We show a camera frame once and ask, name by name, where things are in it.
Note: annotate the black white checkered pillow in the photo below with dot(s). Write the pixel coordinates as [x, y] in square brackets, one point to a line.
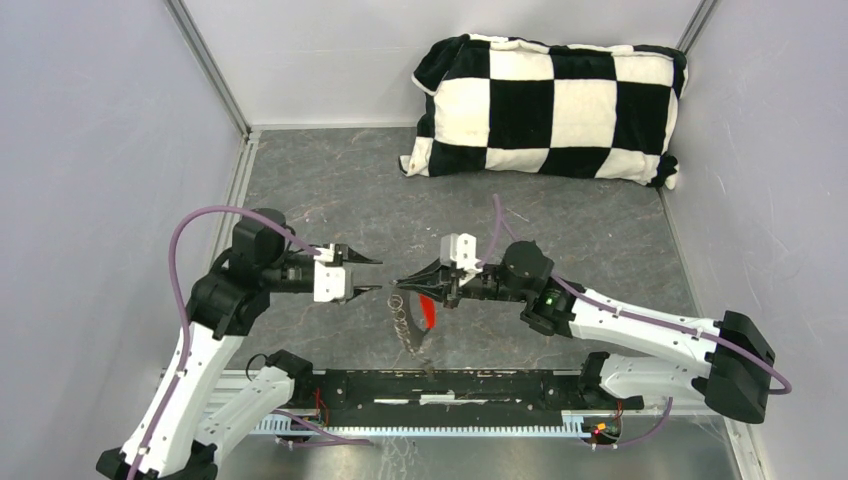
[579, 111]

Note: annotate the blue white cable duct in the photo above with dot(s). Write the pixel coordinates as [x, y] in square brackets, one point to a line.
[570, 426]

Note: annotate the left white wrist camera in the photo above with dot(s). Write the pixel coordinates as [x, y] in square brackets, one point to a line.
[322, 278]

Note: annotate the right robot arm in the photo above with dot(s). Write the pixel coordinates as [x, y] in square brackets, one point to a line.
[728, 363]

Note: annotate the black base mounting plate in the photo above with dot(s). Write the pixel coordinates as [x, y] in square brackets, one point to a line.
[450, 398]

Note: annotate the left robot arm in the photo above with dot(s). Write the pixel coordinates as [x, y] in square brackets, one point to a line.
[175, 439]

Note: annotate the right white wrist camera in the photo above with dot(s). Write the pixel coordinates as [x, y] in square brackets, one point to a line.
[459, 251]

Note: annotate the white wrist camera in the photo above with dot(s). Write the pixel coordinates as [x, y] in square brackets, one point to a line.
[322, 278]
[459, 251]

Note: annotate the red grey keyring holder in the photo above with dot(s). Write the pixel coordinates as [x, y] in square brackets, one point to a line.
[410, 334]

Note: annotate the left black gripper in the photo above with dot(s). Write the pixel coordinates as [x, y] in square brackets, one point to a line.
[345, 253]

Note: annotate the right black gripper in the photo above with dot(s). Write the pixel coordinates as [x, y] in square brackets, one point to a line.
[448, 285]

